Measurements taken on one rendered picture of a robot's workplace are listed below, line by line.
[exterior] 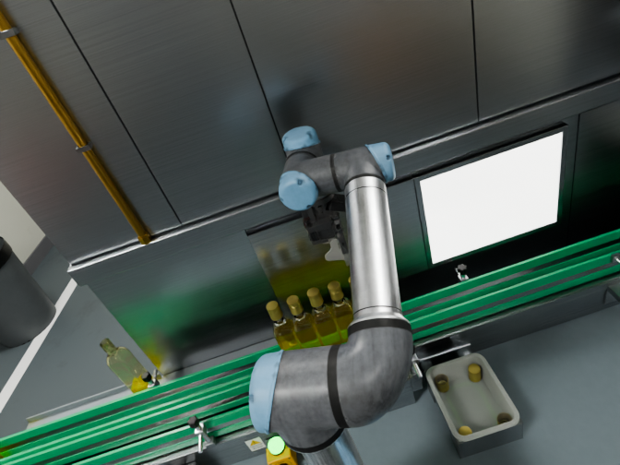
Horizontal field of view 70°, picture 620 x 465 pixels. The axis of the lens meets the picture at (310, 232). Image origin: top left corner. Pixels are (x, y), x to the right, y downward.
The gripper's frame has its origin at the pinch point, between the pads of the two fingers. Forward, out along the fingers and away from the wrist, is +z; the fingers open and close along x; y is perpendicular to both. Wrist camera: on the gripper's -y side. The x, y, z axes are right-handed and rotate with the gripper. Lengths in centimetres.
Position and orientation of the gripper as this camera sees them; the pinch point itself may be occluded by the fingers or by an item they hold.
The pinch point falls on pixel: (346, 254)
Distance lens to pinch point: 112.2
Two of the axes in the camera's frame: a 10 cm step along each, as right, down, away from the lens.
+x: 1.7, 5.7, -8.1
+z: 2.8, 7.6, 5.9
